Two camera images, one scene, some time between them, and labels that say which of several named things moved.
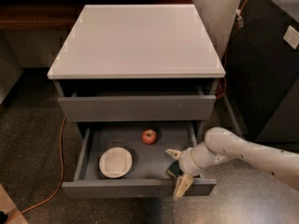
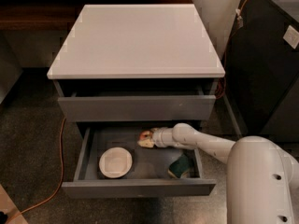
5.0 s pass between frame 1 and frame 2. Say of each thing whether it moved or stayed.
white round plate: stayed
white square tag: stayed
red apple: stayed
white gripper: moved
